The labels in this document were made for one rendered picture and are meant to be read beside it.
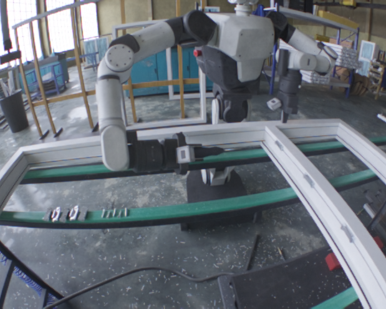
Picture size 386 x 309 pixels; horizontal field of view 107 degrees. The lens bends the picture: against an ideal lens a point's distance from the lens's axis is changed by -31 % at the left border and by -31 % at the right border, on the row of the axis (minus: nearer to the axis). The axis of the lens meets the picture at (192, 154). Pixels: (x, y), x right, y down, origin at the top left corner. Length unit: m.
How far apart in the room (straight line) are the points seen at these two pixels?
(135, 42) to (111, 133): 0.25
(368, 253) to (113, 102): 0.69
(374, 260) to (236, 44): 0.71
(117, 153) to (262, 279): 0.60
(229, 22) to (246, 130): 0.39
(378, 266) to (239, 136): 0.62
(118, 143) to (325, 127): 0.85
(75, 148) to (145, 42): 0.46
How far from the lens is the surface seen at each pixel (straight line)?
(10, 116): 4.66
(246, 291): 0.72
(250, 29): 0.76
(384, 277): 0.49
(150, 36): 0.62
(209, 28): 0.71
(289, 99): 0.79
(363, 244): 0.50
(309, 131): 0.95
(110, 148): 0.50
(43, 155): 0.90
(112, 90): 0.55
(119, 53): 0.56
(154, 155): 0.53
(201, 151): 0.61
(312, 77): 4.88
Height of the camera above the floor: 1.26
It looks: 34 degrees down
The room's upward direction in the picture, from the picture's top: 2 degrees counter-clockwise
